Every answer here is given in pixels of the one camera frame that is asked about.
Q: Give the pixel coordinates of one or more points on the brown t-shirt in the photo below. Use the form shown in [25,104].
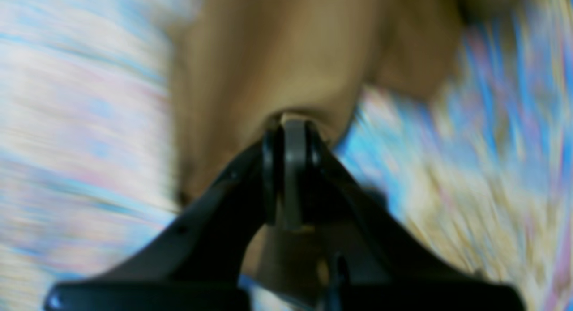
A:
[244,65]

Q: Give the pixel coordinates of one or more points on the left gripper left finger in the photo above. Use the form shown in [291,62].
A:
[195,263]

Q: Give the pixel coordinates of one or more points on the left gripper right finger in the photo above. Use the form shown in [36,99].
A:
[374,264]

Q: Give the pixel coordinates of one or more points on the patterned tile tablecloth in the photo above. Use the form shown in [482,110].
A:
[484,175]

